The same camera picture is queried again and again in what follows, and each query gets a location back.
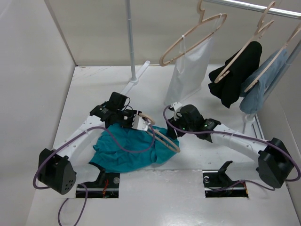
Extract light blue cloth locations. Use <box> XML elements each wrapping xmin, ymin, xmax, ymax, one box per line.
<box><xmin>239</xmin><ymin>49</ymin><xmax>288</xmax><ymax>114</ymax></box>

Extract wooden hanger with blue cloth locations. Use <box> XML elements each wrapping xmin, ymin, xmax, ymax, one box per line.
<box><xmin>244</xmin><ymin>22</ymin><xmax>301</xmax><ymax>93</ymax></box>

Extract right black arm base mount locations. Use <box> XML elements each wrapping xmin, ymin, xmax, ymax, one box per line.
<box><xmin>202</xmin><ymin>161</ymin><xmax>249</xmax><ymax>198</ymax></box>

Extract purple cable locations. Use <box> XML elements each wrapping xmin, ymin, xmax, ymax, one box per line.
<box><xmin>32</xmin><ymin>122</ymin><xmax>156</xmax><ymax>226</ymax></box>
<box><xmin>163</xmin><ymin>105</ymin><xmax>301</xmax><ymax>191</ymax></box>

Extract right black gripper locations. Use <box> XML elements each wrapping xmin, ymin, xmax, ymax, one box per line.
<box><xmin>166</xmin><ymin>112</ymin><xmax>195</xmax><ymax>139</ymax></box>

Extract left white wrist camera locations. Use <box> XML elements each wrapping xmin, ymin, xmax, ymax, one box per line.
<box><xmin>132</xmin><ymin>114</ymin><xmax>151</xmax><ymax>131</ymax></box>

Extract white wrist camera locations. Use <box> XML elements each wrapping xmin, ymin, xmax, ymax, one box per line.
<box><xmin>168</xmin><ymin>102</ymin><xmax>183</xmax><ymax>121</ymax></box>
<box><xmin>132</xmin><ymin>114</ymin><xmax>151</xmax><ymax>131</ymax></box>

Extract wooden hanger with white cloth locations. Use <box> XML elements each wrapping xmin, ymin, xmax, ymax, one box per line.
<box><xmin>159</xmin><ymin>0</ymin><xmax>228</xmax><ymax>67</ymax></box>

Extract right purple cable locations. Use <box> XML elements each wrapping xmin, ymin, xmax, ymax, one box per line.
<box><xmin>163</xmin><ymin>105</ymin><xmax>301</xmax><ymax>191</ymax></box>

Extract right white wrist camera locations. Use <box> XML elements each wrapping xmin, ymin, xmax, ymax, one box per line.
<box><xmin>168</xmin><ymin>102</ymin><xmax>183</xmax><ymax>121</ymax></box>

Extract wooden hanger with black cloth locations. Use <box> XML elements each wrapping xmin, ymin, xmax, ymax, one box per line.
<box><xmin>214</xmin><ymin>0</ymin><xmax>276</xmax><ymax>83</ymax></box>

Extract white cloth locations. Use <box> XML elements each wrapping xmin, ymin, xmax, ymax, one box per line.
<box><xmin>164</xmin><ymin>14</ymin><xmax>224</xmax><ymax>105</ymax></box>

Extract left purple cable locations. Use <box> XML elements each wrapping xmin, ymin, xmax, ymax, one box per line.
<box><xmin>32</xmin><ymin>122</ymin><xmax>156</xmax><ymax>226</ymax></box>

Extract teal t shirt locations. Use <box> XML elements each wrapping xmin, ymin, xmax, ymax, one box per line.
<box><xmin>89</xmin><ymin>124</ymin><xmax>176</xmax><ymax>173</ymax></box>

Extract black cloth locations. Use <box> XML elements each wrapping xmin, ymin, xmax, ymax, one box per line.
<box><xmin>208</xmin><ymin>41</ymin><xmax>262</xmax><ymax>108</ymax></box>

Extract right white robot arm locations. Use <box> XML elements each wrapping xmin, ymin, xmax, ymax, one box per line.
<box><xmin>165</xmin><ymin>102</ymin><xmax>301</xmax><ymax>190</ymax></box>

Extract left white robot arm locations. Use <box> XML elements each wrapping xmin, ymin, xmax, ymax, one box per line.
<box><xmin>33</xmin><ymin>92</ymin><xmax>149</xmax><ymax>195</ymax></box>

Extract white clothes rack frame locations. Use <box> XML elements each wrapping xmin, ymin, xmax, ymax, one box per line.
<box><xmin>125</xmin><ymin>0</ymin><xmax>301</xmax><ymax>131</ymax></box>

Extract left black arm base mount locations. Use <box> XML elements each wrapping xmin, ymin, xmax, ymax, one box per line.
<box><xmin>74</xmin><ymin>164</ymin><xmax>120</xmax><ymax>199</ymax></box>

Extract aluminium rail at right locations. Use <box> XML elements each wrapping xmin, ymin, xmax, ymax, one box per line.
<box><xmin>253</xmin><ymin>114</ymin><xmax>265</xmax><ymax>140</ymax></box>

